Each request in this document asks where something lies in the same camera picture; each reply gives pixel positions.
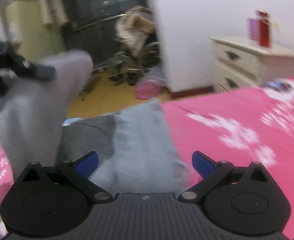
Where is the pink bed sheet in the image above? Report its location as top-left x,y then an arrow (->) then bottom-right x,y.
0,77 -> 294,239

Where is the grey hoodie sweatshirt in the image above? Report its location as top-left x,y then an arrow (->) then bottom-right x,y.
0,50 -> 188,194

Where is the wheelchair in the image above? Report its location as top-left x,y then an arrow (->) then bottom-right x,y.
107,42 -> 161,86

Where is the pink bag in plastic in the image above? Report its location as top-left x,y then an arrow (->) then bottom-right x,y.
134,67 -> 167,100

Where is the cream bedside cabinet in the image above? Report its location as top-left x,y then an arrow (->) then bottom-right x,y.
210,37 -> 294,92

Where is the red bottle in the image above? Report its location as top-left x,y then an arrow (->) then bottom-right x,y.
256,10 -> 271,48

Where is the purple box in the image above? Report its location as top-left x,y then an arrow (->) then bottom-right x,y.
247,18 -> 257,41

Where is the beige coat on wheelchair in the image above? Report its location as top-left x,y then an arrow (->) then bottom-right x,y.
115,6 -> 156,57

